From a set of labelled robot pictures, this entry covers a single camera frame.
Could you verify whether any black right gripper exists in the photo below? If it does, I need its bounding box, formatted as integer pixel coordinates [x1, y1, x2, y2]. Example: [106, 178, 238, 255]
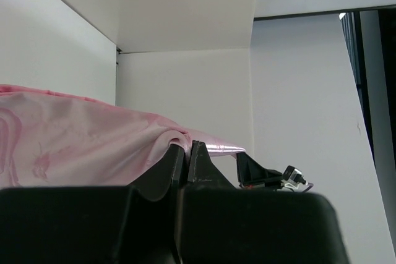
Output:
[236, 153, 283, 189]

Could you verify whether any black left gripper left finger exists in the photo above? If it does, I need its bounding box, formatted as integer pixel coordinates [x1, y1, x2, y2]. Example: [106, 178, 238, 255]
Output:
[131, 145, 185, 202]

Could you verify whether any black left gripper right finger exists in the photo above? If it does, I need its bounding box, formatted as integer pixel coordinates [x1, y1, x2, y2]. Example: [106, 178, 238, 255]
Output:
[187, 141, 233, 187]

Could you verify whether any pink satin rose placemat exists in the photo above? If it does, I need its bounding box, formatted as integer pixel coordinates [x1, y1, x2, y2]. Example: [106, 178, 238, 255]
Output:
[1, 85, 244, 188]

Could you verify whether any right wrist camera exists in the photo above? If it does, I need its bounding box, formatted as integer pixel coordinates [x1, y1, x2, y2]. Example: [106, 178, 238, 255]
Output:
[282, 166, 307, 189]

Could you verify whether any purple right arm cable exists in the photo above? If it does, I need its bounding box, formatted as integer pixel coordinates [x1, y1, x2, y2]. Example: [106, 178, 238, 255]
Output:
[290, 182, 316, 193]

